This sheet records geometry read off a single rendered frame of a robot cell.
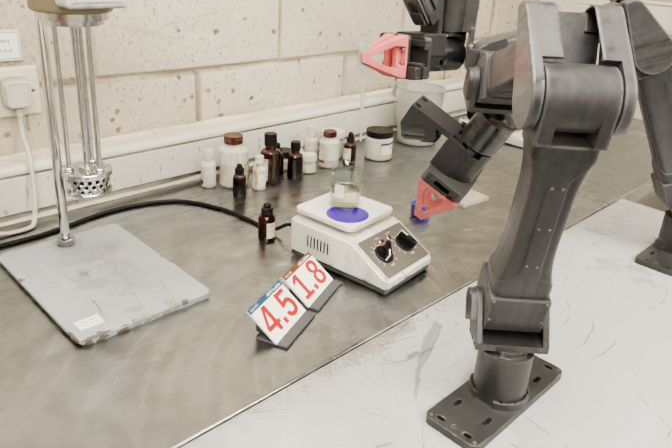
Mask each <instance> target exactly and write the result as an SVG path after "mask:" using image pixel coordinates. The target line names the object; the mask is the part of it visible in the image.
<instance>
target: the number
mask: <svg viewBox="0 0 672 448"><path fill-rule="evenodd" d="M301 309H302V307H301V306H300V305H299V304H298V302H297V301H296V300H295V299H294V298H293V297H292V296H291V295H290V294H289V292H288V291H287V290H286V289H285V288H284V287H283V286H282V285H281V286H280V287H279V288H278V289H277V290H276V291H275V292H274V293H273V294H272V295H271V296H270V297H269V298H268V299H267V300H266V301H265V302H264V303H263V304H262V305H261V306H260V307H259V308H258V309H257V310H256V311H255V312H254V313H253V314H252V315H253V316H254V317H255V318H256V319H257V320H258V321H259V322H260V323H261V325H262V326H263V327H264V328H265V329H266V330H267V331H268V332H269V334H270V335H271V336H272V337H273V338H274V339H276V338H277V336H278V335H279V334H280V333H281V332H282V331H283V330H284V329H285V327H286V326H287V325H288V324H289V323H290V322H291V321H292V320H293V318H294V317H295V316H296V315H297V314H298V313H299V312H300V311H301Z"/></svg>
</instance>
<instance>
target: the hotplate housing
mask: <svg viewBox="0 0 672 448"><path fill-rule="evenodd" d="M398 222H400V221H399V220H397V219H396V218H395V217H392V216H390V215H388V216H386V217H384V218H382V219H380V220H378V221H376V222H373V223H371V224H369V225H367V226H365V227H363V228H361V229H359V230H357V231H355V232H346V231H343V230H341V229H338V228H336V227H333V226H331V225H328V224H326V223H323V222H321V221H318V220H316V219H313V218H311V217H308V216H306V215H303V214H299V215H296V216H294V217H293V218H292V223H291V248H292V251H291V252H292V253H293V254H296V255H298V256H300V257H303V256H304V255H305V254H306V253H307V252H309V253H310V254H311V255H312V256H313V257H314V259H315V260H316V261H317V262H318V263H319V264H320V265H321V266H322V267H324V268H327V269H329V270H331V271H333V272H335V273H338V274H340V275H342V276H344V277H346V278H349V279H351V280H353V281H355V282H357V283H360V284H362V285H364V286H366V287H368V288H371V289H373V290H375V291H377V292H379V293H382V294H384V295H386V294H388V293H389V292H391V291H393V290H394V289H396V288H397V287H399V286H400V285H402V284H403V283H405V282H406V281H408V280H409V279H411V278H412V277H414V276H415V275H417V274H419V273H420V272H422V271H423V270H425V269H426V268H428V265H429V263H430V260H431V257H430V254H428V255H426V256H425V257H423V258H422V259H420V260H418V261H417V262H415V263H414V264H412V265H410V266H409V267H407V268H406V269H404V270H402V271H401V272H399V273H398V274H396V275H394V276H393V277H391V278H390V279H388V278H387V277H386V276H385V275H384V274H383V273H382V272H381V270H380V269H379V268H378V267H377V266H376V265H375V264H374V263H373V261H372V260H371V259H370V258H369V257H368V256H367V255H366V254H365V252H364V251H363V250H362V249H361V248H360V247H359V246H358V243H359V242H361V241H363V240H365V239H367V238H369V237H371V236H373V235H375V234H377V233H379V232H381V231H383V230H384V229H386V228H388V227H390V226H392V225H394V224H396V223H398ZM400 223H401V222H400ZM401 224H402V223H401ZM402 225H403V224H402ZM403 226H404V225H403ZM404 227H405V226H404ZM405 228H406V227H405ZM406 230H407V228H406ZM407 231H408V230H407ZM408 232H409V231H408ZM409 233H410V232H409ZM410 234H411V233H410ZM411 235H412V234H411ZM412 236H413V235H412ZM413 237H414V236H413ZM414 238H415V237H414ZM415 239H416V238H415ZM416 240H417V239H416ZM417 241H418V240H417ZM418 242H419V241H418ZM419 243H420V242H419ZM420 245H421V246H422V244H421V243H420ZM422 247H423V246H422ZM423 248H424V247H423ZM424 249H425V248H424ZM425 250H426V249H425ZM426 251H427V250H426ZM427 252H428V251H427ZM428 253H429V252H428Z"/></svg>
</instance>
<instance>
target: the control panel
mask: <svg viewBox="0 0 672 448"><path fill-rule="evenodd" d="M401 230H404V231H405V232H407V233H408V234H409V235H410V236H412V235H411V234H410V233H409V232H408V231H407V230H406V228H405V227H404V226H403V225H402V224H401V223H400V222H398V223H396V224H394V225H392V226H390V227H388V228H386V229H384V230H383V231H381V232H379V233H377V234H375V235H373V236H371V237H369V238H367V239H365V240H363V241H361V242H359V243H358V246H359V247H360V248H361V249H362V250H363V251H364V252H365V254H366V255H367V256H368V257H369V258H370V259H371V260H372V261H373V263H374V264H375V265H376V266H377V267H378V268H379V269H380V270H381V272H382V273H383V274H384V275H385V276H386V277H387V278H388V279H390V278H391V277H393V276H394V275H396V274H398V273H399V272H401V271H402V270H404V269H406V268H407V267H409V266H410V265H412V264H414V263H415V262H417V261H418V260H420V259H422V258H423V257H425V256H426V255H428V254H429V253H428V252H427V251H426V250H425V249H424V248H423V247H422V246H421V245H420V243H419V242H418V241H417V240H416V239H415V238H414V237H413V236H412V237H413V238H414V239H415V240H416V241H417V244H416V245H415V246H414V247H413V249H412V250H411V251H405V250H402V249H401V248H400V247H399V246H398V245H397V244H396V241H395V238H396V237H397V235H398V234H399V232H400V231H401ZM388 235H390V236H392V239H389V238H388ZM381 239H384V241H385V242H386V241H387V240H389V241H391V244H392V253H393V255H394V259H393V261H392V262H390V263H385V262H383V261H381V260H380V259H379V258H378V257H377V256H376V254H375V249H376V247H377V246H380V245H382V246H383V245H384V244H385V243H382V242H381V241H380V240H381Z"/></svg>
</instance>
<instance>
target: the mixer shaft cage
mask: <svg viewBox="0 0 672 448"><path fill-rule="evenodd" d="M84 29H85V40H86V51H87V62H88V73H89V84H90V95H91V106H92V117H93V129H94V140H95V151H96V159H94V152H93V141H92V130H91V119H90V109H89V98H88V87H87V76H86V65H85V54H84V43H83V32H82V27H70V36H71V46H72V53H73V60H74V70H75V80H76V90H77V100H78V111H79V121H80V131H81V141H82V151H83V161H81V162H75V163H72V164H71V155H70V146H69V137H68V127H67V118H66V108H65V99H64V90H63V80H62V71H61V61H60V52H59V43H58V33H57V26H51V32H52V42H53V51H54V60H55V69H56V78H57V87H58V96H59V105H60V114H61V124H62V133H63V142H64V151H65V160H66V166H65V167H63V168H62V170H61V171H62V177H63V178H65V182H66V189H65V193H66V194H67V195H69V196H71V197H74V198H95V197H100V196H104V195H106V194H108V193H110V192H111V191H112V190H113V186H112V185H111V176H110V175H111V174H112V173H113V168H112V166H111V165H110V164H108V163H106V162H102V158H101V146H100V135H99V123H98V112H97V100H96V89H95V77H94V65H93V54H92V42H91V31H90V27H84ZM103 190H104V191H103ZM97 191H99V192H98V193H97ZM76 192H77V193H76ZM92 192H93V193H92ZM89 193H92V194H89Z"/></svg>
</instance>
